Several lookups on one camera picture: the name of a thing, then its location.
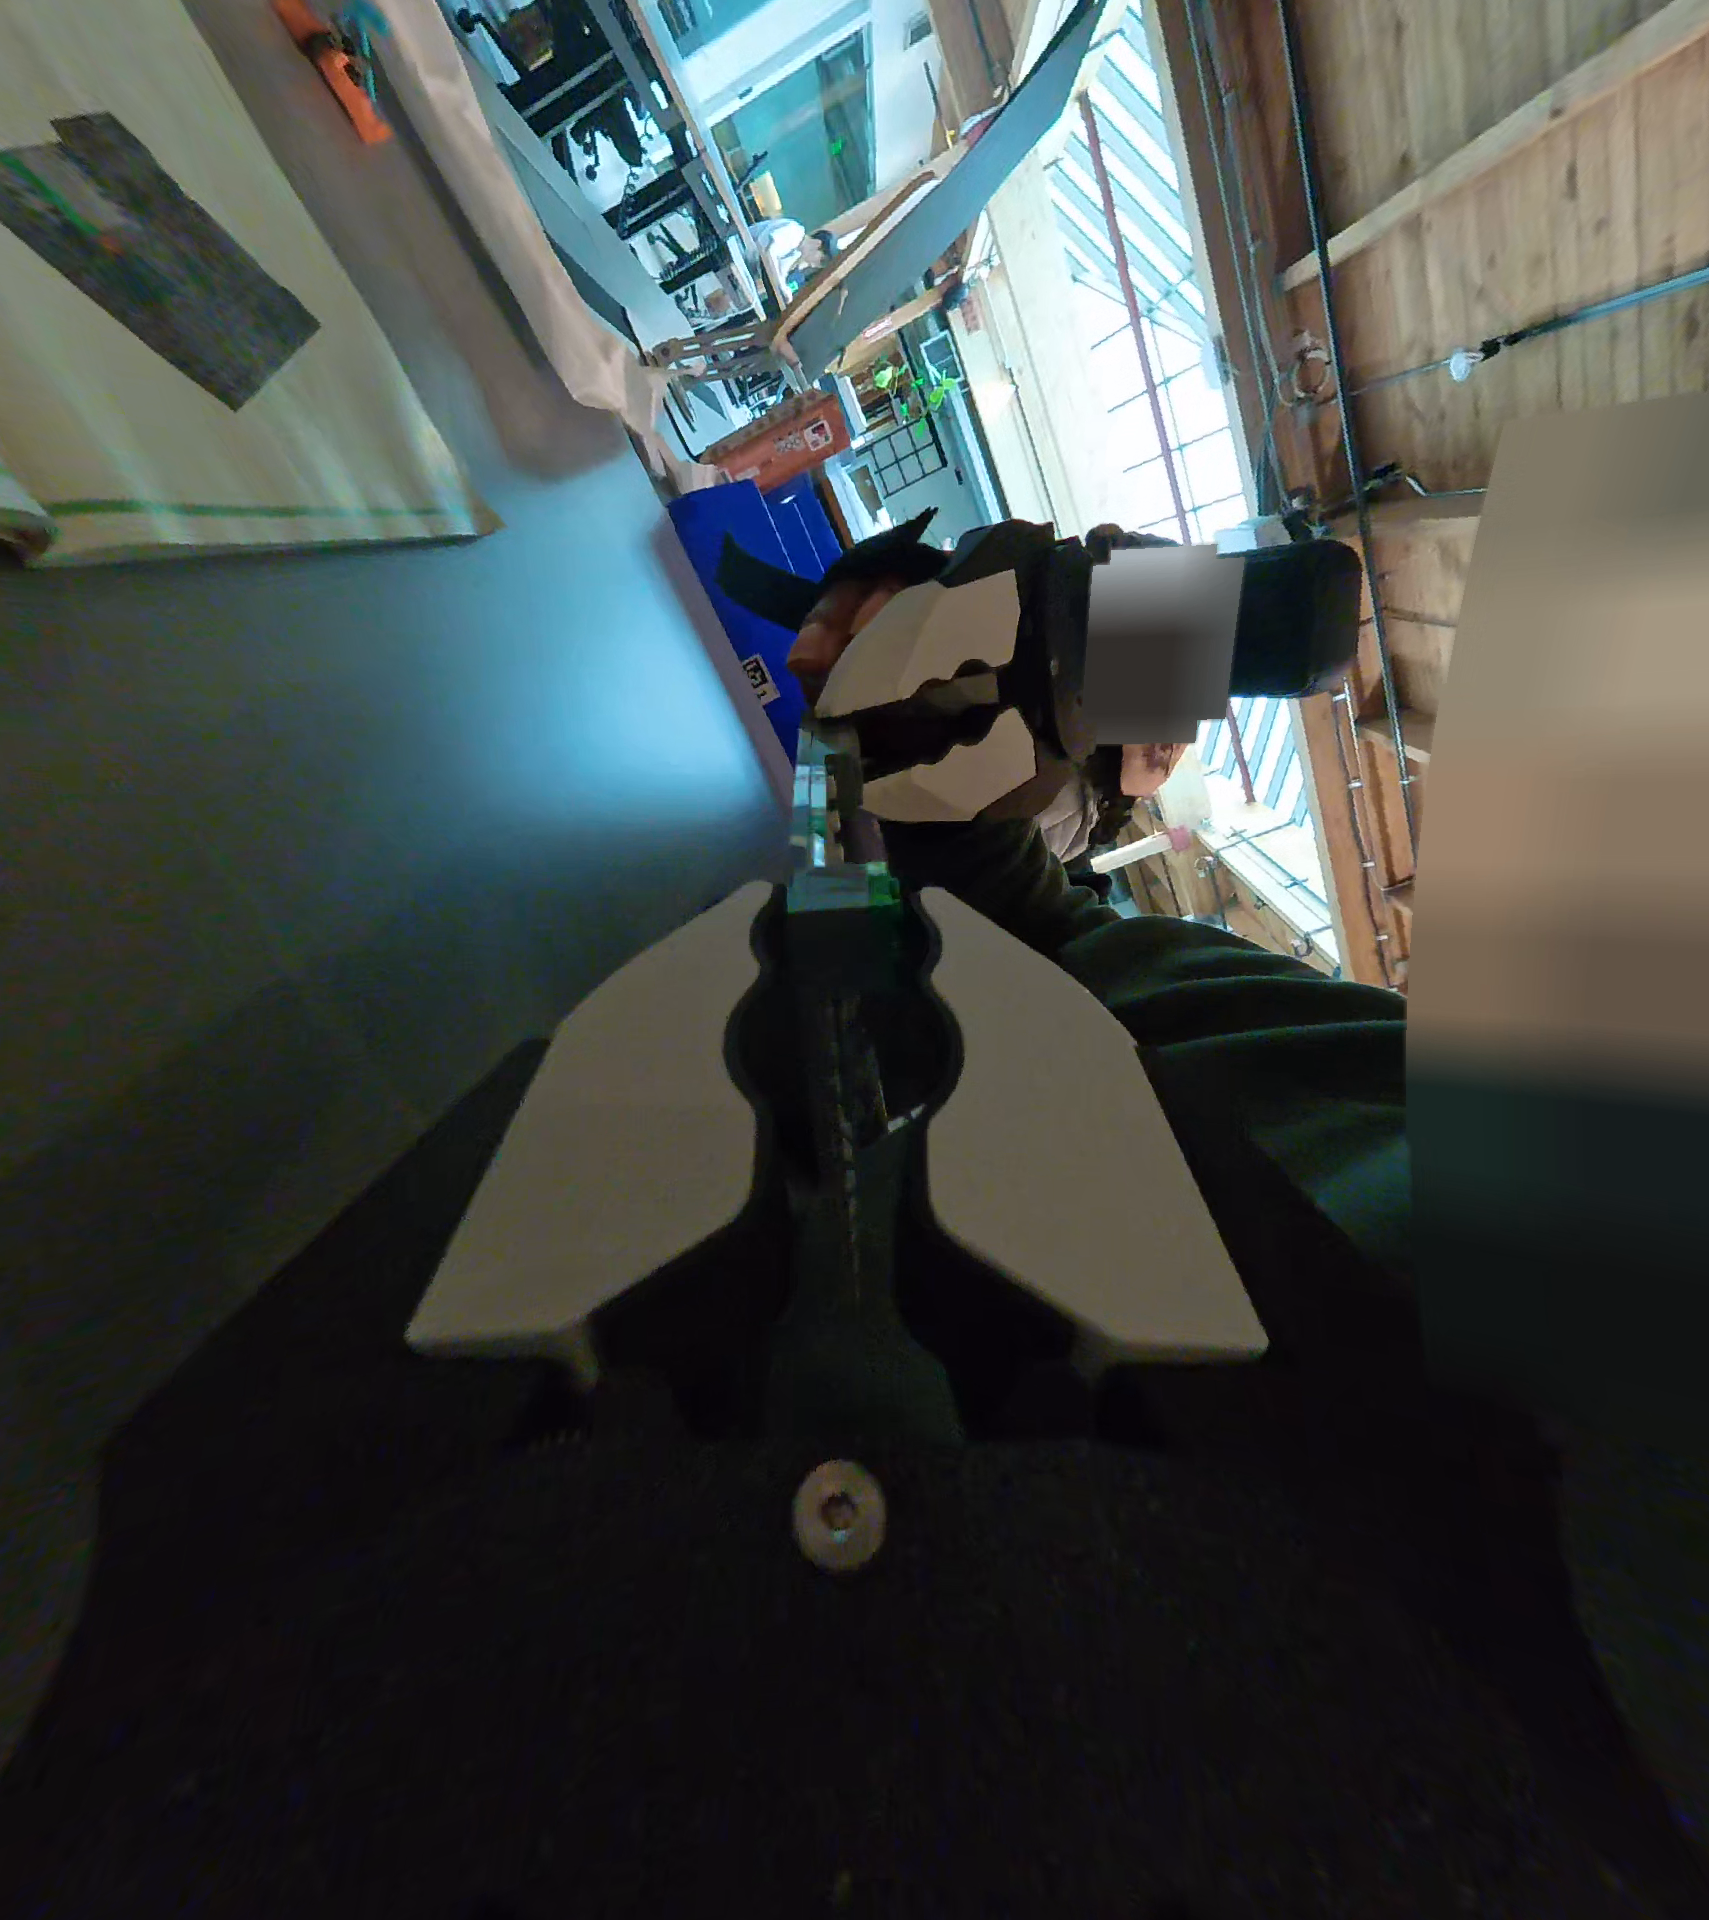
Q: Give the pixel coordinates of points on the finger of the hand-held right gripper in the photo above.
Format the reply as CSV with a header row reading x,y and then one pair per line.
x,y
929,630
967,773

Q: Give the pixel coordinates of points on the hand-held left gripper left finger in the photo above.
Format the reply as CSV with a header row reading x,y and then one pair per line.
x,y
598,1171

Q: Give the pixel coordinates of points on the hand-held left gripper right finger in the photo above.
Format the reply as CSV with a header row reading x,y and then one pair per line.
x,y
1095,1171

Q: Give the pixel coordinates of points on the grey toy brick baseplate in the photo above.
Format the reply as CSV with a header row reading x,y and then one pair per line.
x,y
839,1171

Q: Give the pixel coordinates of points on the building instruction booklet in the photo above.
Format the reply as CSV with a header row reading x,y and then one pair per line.
x,y
268,421

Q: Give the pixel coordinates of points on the person's right hand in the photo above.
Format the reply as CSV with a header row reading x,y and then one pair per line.
x,y
824,630

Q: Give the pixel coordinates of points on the blue storage bin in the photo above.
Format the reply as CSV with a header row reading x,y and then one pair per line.
x,y
704,524

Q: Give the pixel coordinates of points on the crumpled white paper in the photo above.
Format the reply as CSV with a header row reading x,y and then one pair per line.
x,y
555,361

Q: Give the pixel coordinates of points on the orange toy minifigure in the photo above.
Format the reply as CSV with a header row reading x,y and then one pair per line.
x,y
344,82

